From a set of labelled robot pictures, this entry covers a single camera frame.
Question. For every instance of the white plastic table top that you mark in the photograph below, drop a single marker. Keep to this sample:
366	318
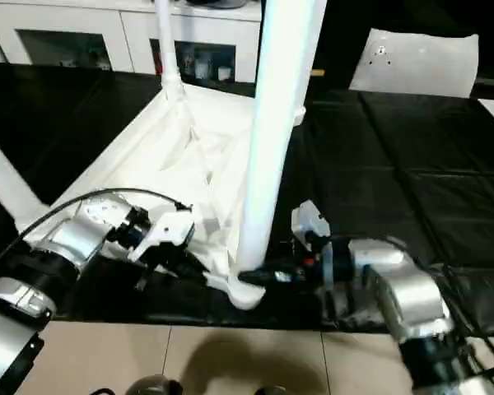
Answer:
148	136

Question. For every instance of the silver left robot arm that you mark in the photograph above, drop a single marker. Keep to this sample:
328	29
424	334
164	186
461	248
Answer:
66	238

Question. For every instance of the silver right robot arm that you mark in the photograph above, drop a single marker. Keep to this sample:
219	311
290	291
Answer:
411	288

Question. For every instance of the dark right robot foot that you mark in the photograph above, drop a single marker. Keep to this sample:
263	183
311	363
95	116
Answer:
271	391

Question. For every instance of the black work mat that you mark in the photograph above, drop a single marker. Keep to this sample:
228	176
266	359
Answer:
395	164

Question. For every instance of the small yellow label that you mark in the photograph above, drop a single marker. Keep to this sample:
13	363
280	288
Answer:
319	72

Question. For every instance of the black cabinet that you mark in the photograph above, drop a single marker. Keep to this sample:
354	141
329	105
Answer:
341	41

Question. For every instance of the white cabinet with glass doors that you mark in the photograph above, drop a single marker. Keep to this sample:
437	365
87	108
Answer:
66	20

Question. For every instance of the black bar with red mark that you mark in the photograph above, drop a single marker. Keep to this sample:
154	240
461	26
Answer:
492	82

